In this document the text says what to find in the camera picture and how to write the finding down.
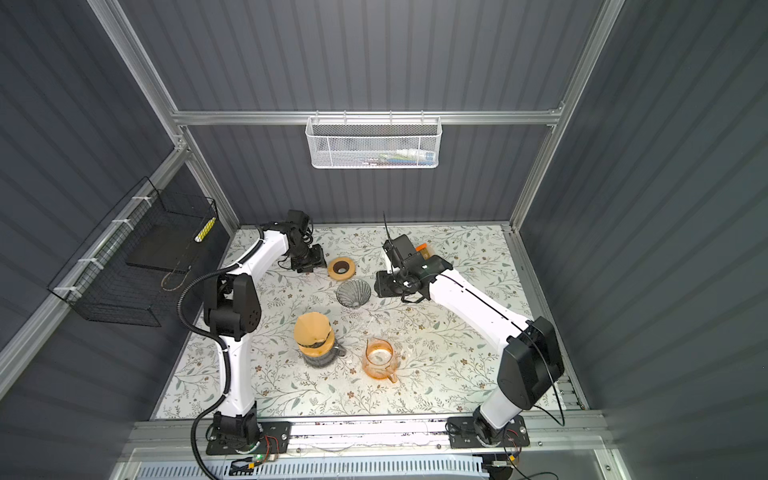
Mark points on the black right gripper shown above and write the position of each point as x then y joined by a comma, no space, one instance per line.
381,286

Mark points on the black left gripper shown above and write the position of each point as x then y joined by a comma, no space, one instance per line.
318,260

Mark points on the bamboo ring holder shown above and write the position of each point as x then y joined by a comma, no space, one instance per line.
341,269
317,349

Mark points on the grey glass dripper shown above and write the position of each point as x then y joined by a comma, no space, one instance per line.
353,293

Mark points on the orange glass carafe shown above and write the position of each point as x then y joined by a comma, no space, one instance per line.
379,361

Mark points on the grey glass carafe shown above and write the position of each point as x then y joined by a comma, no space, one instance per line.
325,359

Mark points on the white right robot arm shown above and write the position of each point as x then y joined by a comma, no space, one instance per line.
530,357

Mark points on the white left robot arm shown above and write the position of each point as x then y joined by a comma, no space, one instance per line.
232,312

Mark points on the yellow marker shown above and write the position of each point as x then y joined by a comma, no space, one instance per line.
205,230

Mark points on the items in white basket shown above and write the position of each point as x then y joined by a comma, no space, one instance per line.
408,157

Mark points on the black flat pad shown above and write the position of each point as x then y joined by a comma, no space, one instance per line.
167,249

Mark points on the white wire basket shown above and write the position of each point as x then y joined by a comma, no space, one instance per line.
341,143

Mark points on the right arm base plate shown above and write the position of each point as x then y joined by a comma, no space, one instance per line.
466,432

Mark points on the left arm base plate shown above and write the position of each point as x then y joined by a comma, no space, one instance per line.
247,437

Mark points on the black wire basket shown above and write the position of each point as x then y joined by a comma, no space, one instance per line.
134,271

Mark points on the white slotted cable duct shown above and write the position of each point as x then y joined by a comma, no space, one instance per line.
382,467

